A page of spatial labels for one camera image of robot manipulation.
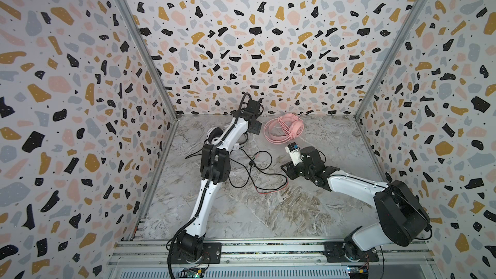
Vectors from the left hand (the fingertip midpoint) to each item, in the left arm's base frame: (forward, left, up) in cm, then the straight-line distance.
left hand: (250, 122), depth 104 cm
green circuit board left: (-65, +19, -10) cm, 68 cm away
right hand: (-25, -14, 0) cm, 29 cm away
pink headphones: (+1, -19, -6) cm, 20 cm away
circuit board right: (-66, -40, -11) cm, 78 cm away
